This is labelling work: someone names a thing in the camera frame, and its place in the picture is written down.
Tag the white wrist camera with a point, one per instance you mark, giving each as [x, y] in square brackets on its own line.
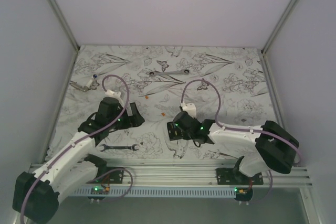
[190, 108]
[116, 95]

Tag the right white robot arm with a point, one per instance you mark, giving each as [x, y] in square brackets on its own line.
[256, 148]

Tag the silver ratchet wrench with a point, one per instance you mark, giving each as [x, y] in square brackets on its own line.
[180, 72]

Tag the silver metal clamp tool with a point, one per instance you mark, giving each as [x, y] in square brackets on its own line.
[79, 87]

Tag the left controller board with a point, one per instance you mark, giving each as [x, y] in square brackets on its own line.
[98, 194]

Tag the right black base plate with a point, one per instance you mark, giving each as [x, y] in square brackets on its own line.
[227, 176]

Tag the right controller board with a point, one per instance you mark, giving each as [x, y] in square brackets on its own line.
[243, 195]

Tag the floral patterned table mat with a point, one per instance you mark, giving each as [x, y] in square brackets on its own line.
[224, 83]

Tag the aluminium rail frame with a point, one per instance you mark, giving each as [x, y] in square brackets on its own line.
[196, 172]

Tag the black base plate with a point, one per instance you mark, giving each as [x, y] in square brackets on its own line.
[113, 175]
[227, 176]

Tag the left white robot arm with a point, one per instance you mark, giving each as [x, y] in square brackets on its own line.
[37, 195]

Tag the left aluminium corner post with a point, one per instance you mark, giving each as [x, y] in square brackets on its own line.
[64, 24]

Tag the aluminium corner post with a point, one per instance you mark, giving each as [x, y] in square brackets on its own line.
[64, 24]
[279, 25]

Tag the white slotted cable duct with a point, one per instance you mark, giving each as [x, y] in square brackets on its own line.
[166, 192]

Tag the black fuse box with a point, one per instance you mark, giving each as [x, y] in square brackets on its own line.
[174, 132]

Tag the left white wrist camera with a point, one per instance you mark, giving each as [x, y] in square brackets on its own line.
[116, 95]

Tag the black open-end wrench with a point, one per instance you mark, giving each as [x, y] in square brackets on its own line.
[133, 147]

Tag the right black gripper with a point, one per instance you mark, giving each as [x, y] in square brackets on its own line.
[185, 136]

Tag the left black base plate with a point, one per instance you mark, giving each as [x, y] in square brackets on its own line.
[113, 175]

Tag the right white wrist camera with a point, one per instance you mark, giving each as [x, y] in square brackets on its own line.
[190, 108]

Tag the controller board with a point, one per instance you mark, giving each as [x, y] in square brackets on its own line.
[98, 194]
[243, 195]

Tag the right aluminium corner post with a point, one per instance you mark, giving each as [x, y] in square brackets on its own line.
[279, 25]

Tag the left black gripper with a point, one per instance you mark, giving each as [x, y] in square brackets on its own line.
[135, 119]

